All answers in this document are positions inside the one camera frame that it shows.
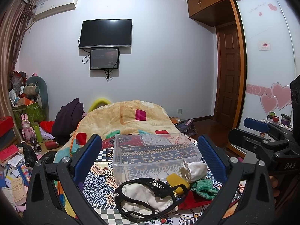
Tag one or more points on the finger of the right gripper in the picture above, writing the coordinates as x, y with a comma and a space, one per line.
256, 125

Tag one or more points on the striped brown curtain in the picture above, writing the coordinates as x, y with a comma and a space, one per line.
14, 21

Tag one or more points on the yellow sponge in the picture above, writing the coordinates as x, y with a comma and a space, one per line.
182, 185

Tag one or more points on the yellow curved pillow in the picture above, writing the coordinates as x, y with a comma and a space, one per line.
98, 103

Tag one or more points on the clear plastic storage box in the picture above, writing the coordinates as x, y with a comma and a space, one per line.
152, 156

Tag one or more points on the red cylindrical can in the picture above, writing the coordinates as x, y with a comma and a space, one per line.
49, 145

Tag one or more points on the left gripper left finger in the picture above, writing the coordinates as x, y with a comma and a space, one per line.
43, 205

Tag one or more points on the green knitted cloth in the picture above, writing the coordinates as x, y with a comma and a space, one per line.
204, 188

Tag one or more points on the beige patchwork fleece blanket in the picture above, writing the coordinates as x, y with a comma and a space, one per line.
125, 118

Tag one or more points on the purple bag on floor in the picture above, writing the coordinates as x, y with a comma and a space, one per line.
187, 127

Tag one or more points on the pink bunny toy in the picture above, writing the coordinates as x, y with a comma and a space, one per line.
27, 130

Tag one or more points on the black plastic bag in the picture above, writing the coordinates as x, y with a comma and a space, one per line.
31, 158

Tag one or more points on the white wall air conditioner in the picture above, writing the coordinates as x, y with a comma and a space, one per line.
53, 7

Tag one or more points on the small black wall monitor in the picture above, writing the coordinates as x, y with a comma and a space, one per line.
104, 59

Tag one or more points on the dark purple clothing pile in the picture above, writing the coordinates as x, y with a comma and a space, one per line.
67, 120

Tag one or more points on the person right hand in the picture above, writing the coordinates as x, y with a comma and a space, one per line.
274, 184

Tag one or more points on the red box stack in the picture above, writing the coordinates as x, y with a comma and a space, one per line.
6, 131

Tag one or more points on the white drawstring pouch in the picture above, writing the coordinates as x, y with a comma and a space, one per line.
192, 172

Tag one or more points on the wooden overhead cabinet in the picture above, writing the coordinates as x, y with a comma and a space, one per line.
211, 12

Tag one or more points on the grey green plush pillow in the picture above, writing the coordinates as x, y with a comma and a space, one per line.
36, 88

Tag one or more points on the red velvet gold pouch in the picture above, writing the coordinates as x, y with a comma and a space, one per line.
192, 200

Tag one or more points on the green bottle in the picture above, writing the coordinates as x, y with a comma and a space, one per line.
37, 132

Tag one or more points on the large black wall television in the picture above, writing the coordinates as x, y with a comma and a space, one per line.
106, 33

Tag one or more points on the white sliding wardrobe door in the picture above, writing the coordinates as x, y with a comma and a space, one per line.
271, 36

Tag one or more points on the brown wooden door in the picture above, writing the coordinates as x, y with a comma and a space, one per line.
229, 73

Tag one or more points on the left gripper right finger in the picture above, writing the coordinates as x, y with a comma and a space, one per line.
256, 206

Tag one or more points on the white wall socket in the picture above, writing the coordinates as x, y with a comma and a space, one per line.
179, 111

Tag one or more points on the green storage box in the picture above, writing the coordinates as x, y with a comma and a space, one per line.
33, 111

